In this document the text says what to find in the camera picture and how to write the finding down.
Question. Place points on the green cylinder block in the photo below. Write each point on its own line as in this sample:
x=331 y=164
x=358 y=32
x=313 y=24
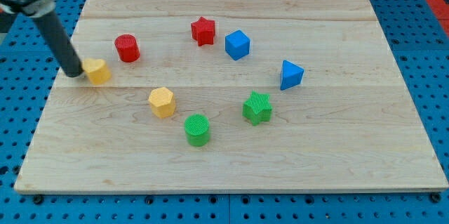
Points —
x=197 y=130

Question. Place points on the yellow heart block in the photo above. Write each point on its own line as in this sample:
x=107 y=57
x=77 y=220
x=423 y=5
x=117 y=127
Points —
x=96 y=70

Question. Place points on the blue triangle block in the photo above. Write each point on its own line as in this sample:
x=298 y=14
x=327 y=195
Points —
x=291 y=75

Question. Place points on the blue cube block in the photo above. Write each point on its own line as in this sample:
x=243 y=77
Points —
x=237 y=45

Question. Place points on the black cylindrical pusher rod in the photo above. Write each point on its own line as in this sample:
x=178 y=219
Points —
x=59 y=43

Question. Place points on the red cylinder block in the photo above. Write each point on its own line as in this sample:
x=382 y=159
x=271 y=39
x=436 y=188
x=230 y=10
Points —
x=127 y=48

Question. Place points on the green star block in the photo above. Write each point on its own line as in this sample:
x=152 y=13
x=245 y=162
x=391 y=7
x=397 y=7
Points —
x=257 y=108

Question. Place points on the yellow hexagon block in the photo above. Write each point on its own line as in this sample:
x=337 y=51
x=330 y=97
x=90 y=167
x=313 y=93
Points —
x=162 y=102

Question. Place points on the red star block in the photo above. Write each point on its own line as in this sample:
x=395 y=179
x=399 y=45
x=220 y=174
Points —
x=203 y=31

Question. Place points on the wooden board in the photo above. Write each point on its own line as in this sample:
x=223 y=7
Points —
x=350 y=126

